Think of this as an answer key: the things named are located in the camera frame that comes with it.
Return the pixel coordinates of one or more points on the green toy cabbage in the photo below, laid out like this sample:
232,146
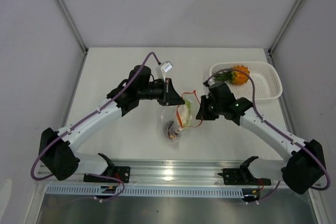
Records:
189,104

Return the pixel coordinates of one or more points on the toy pineapple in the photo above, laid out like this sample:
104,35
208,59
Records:
238,75

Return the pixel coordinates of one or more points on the frame post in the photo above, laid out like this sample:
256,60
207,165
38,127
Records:
290,18
71,24

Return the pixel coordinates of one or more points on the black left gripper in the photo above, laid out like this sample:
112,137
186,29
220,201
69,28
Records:
169,96

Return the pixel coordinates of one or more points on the white plastic basket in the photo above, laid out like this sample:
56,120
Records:
267,82

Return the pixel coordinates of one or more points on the aluminium frame rail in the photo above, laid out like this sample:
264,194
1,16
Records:
157,173

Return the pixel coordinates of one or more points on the clear zip bag orange zipper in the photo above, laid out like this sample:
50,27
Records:
169,113

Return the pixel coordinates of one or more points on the left back frame post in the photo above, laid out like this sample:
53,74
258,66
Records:
71,24

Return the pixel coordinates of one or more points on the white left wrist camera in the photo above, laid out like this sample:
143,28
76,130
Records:
162,69

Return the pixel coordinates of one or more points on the right back frame post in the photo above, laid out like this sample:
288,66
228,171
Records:
290,18

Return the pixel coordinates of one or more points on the white slotted cable duct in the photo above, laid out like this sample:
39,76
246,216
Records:
151,191

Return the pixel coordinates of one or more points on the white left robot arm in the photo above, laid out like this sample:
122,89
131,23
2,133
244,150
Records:
59,149

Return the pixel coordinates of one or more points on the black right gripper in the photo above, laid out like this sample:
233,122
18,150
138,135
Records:
202,114

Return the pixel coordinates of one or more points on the white toy garlic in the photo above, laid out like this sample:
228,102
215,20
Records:
184,117

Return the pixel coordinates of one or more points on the dark red toy apple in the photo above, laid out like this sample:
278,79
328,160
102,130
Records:
171,131

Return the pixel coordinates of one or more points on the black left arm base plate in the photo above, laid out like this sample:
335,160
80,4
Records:
121,173

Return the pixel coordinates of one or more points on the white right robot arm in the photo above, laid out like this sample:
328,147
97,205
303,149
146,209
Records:
302,163

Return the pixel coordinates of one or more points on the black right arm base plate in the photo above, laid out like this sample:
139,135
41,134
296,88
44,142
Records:
241,177

